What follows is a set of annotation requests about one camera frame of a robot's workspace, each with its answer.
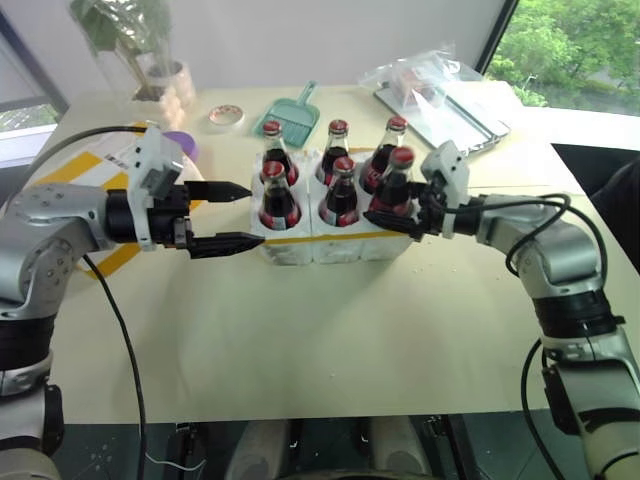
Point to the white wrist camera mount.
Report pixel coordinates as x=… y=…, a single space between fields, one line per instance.
x=447 y=160
x=145 y=150

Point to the clear glass plant pot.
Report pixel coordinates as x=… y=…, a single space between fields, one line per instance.
x=172 y=82

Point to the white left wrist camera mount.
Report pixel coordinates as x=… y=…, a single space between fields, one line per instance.
x=145 y=150

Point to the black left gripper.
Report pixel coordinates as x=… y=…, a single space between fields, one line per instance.
x=167 y=220

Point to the green potted plant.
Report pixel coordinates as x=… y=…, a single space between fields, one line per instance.
x=125 y=25

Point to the purple round lid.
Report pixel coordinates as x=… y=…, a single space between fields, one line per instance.
x=182 y=142

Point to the black dark chair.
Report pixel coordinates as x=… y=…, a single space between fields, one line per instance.
x=605 y=172

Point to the black window frame post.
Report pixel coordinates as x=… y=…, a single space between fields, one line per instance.
x=497 y=35

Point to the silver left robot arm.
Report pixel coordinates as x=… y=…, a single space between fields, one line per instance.
x=50 y=240

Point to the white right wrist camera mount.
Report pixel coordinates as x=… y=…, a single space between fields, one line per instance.
x=447 y=160

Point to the silver metal tray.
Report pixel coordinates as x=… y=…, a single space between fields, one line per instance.
x=470 y=120

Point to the glass cola bottle red cap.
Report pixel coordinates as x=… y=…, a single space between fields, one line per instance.
x=341 y=202
x=279 y=205
x=274 y=150
x=385 y=155
x=336 y=150
x=392 y=192

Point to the teal plastic dustpan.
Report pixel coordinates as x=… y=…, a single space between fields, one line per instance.
x=290 y=117

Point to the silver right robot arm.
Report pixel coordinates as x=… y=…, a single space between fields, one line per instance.
x=565 y=255

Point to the clear plastic bag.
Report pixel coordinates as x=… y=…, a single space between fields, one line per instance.
x=425 y=70

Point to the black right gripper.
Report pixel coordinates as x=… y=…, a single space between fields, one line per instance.
x=434 y=212

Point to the white foam bottle crate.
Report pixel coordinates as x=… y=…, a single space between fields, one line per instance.
x=305 y=245

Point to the white box with yellow tape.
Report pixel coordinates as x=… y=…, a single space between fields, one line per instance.
x=85 y=165

